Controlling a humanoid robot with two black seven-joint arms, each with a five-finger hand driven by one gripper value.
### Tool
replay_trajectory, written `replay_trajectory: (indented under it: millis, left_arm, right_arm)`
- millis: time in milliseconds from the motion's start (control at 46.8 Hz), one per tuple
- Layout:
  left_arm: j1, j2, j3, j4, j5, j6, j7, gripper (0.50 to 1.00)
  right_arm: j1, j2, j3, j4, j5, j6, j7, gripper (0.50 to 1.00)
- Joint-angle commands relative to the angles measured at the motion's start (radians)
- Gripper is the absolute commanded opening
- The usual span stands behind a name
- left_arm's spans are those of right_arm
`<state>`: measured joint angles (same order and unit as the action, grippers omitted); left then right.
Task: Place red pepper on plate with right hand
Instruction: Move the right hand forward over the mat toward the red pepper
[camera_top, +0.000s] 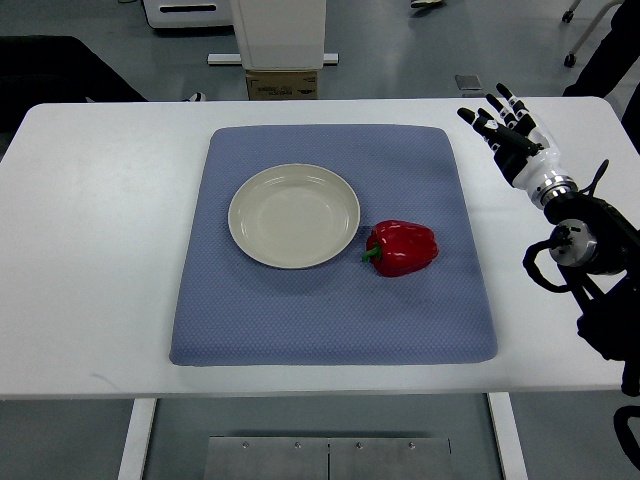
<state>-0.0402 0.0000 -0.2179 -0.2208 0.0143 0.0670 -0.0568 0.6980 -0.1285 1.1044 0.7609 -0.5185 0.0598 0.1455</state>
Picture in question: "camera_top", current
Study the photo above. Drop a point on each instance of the white cart base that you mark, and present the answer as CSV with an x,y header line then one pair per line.
x,y
166,14

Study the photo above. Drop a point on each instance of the cardboard box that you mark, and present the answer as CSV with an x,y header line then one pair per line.
x,y
281,85

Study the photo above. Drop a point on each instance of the person in dark clothes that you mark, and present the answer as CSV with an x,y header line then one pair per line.
x,y
615,55

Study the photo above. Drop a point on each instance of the person in blue jeans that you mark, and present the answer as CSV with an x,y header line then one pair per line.
x,y
420,4

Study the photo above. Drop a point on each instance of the grey floor plate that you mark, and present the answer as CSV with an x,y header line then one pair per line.
x,y
468,82

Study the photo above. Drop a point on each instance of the left white table leg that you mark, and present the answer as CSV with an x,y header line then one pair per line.
x,y
137,439

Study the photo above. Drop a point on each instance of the red bell pepper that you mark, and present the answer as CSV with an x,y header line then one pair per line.
x,y
396,248

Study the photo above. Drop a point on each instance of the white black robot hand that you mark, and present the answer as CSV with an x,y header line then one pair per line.
x,y
524,151

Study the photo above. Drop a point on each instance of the blue quilted mat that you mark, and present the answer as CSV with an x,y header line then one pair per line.
x,y
274,273

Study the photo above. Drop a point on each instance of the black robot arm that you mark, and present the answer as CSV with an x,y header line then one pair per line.
x,y
593,253

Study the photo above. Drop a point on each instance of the white machine column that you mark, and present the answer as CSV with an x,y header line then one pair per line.
x,y
278,36

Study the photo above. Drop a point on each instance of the black white shoe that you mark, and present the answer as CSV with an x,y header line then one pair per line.
x,y
196,97

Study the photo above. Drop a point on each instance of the right white table leg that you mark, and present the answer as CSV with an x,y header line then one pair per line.
x,y
506,436

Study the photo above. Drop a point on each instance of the cream round plate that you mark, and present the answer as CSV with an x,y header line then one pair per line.
x,y
294,216

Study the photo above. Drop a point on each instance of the white table leg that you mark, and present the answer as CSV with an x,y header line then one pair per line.
x,y
137,439
506,436

